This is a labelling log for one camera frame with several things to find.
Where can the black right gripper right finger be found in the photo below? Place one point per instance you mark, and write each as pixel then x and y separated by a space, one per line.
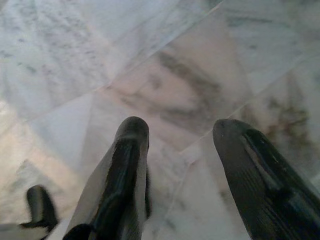
pixel 262 195

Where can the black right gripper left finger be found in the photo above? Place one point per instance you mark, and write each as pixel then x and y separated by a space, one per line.
pixel 120 180

